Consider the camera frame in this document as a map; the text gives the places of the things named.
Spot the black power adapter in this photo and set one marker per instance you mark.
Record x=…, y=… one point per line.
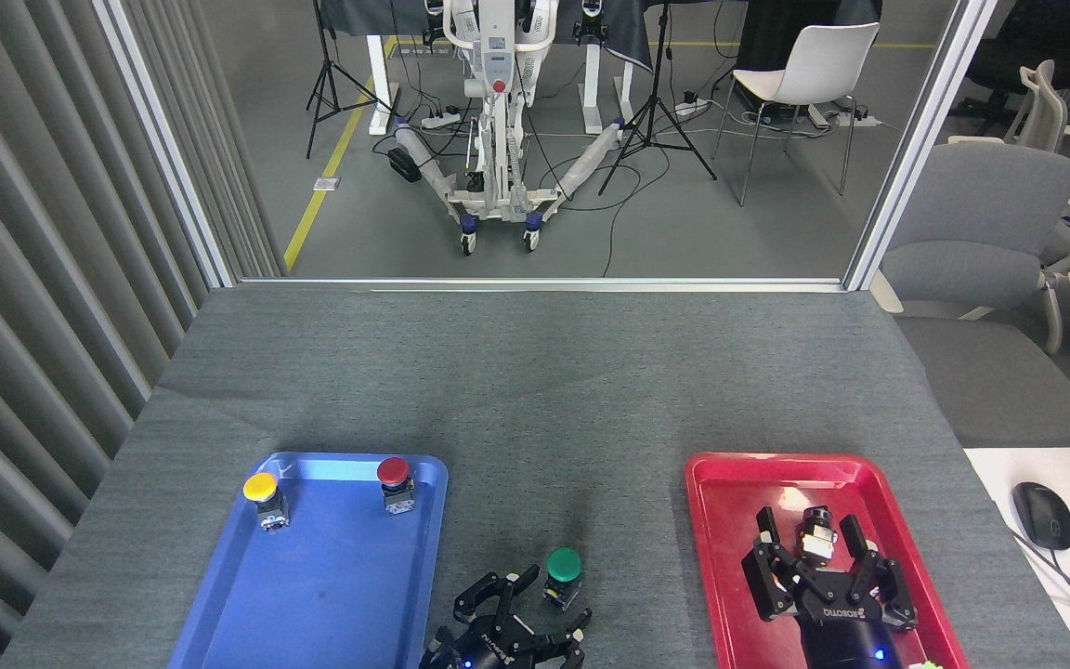
x=403, y=164

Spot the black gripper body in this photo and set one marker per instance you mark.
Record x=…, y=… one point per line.
x=489, y=650
x=846, y=636

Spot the black knob switch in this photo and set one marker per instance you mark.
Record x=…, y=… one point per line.
x=817, y=537

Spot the white side table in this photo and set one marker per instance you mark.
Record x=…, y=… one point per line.
x=999, y=469

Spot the yellow push button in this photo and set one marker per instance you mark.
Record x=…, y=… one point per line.
x=261, y=487

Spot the black office chair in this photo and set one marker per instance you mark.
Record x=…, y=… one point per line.
x=1037, y=46

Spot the blue plastic tray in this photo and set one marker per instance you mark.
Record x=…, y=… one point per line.
x=331, y=576

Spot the white mesh office chair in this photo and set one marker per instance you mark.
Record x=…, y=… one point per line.
x=1043, y=111

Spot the green push button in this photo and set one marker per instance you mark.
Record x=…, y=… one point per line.
x=564, y=563

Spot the white plastic chair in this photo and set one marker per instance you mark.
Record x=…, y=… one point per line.
x=823, y=65

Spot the small green item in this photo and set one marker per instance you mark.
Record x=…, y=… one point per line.
x=927, y=664

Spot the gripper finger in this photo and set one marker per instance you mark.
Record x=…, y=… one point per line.
x=772, y=571
x=490, y=595
x=880, y=578
x=570, y=641

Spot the red push button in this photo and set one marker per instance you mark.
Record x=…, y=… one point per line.
x=393, y=471

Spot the white desk leg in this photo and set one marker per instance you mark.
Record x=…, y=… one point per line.
x=593, y=88
x=378, y=84

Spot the black tripod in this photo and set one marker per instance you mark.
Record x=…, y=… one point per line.
x=654, y=102
x=323, y=74

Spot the white power strip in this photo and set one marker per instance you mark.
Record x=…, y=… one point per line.
x=855, y=119
x=691, y=107
x=440, y=120

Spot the metal floor socket plate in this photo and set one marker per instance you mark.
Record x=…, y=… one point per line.
x=326, y=184

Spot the black computer mouse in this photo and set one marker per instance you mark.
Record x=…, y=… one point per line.
x=1042, y=516

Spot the silver frame post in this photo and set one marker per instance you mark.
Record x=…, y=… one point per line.
x=163, y=149
x=916, y=149

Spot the white wheeled stand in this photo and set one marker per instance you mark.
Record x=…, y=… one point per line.
x=496, y=56

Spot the red plastic tray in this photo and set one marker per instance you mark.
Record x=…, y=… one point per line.
x=730, y=520

